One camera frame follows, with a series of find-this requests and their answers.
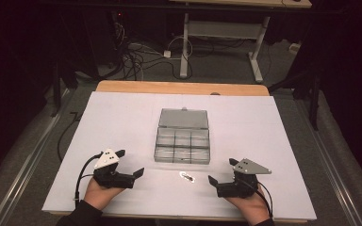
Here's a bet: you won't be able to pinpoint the silver hair clip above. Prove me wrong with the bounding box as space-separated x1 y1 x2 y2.
178 170 197 184

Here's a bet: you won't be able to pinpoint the transparent grey compartment storage box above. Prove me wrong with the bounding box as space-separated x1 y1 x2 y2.
154 107 211 165

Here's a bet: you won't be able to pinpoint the black metal stand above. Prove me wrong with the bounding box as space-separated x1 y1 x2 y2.
268 62 324 132
50 59 79 118

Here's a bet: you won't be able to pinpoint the black cable on floor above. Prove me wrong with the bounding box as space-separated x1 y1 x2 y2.
57 111 83 163

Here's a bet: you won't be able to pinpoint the bundle of floor cables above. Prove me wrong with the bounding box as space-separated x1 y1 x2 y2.
112 22 196 81

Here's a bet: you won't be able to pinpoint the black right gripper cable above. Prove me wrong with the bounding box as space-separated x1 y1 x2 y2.
256 181 274 219

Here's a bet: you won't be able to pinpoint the person's right hand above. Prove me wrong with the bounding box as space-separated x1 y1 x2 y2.
225 185 272 225

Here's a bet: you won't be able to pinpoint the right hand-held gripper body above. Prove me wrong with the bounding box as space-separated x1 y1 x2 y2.
216 157 272 199

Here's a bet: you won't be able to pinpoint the white table cover sheet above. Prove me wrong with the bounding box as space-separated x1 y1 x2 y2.
41 91 318 222

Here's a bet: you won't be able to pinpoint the person's left hand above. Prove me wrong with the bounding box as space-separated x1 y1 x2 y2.
84 177 125 211

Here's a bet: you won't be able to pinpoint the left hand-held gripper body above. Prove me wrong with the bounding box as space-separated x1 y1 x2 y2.
92 148 136 189

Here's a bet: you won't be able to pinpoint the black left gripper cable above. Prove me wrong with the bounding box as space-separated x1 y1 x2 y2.
74 152 104 210

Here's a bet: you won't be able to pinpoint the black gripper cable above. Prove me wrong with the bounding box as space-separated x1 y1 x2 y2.
74 152 104 210
256 181 274 219

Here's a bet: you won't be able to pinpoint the metal floor rail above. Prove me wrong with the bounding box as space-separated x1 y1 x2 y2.
295 93 362 226
0 88 74 226

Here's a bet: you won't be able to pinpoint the white frame desk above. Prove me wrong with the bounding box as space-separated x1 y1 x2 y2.
169 0 313 84

